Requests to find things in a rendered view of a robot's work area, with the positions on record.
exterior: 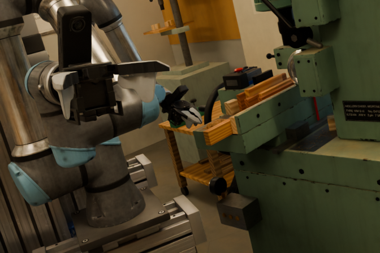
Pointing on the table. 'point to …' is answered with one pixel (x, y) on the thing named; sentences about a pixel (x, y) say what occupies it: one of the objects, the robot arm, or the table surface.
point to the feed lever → (291, 36)
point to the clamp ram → (262, 77)
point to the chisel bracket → (283, 56)
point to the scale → (270, 97)
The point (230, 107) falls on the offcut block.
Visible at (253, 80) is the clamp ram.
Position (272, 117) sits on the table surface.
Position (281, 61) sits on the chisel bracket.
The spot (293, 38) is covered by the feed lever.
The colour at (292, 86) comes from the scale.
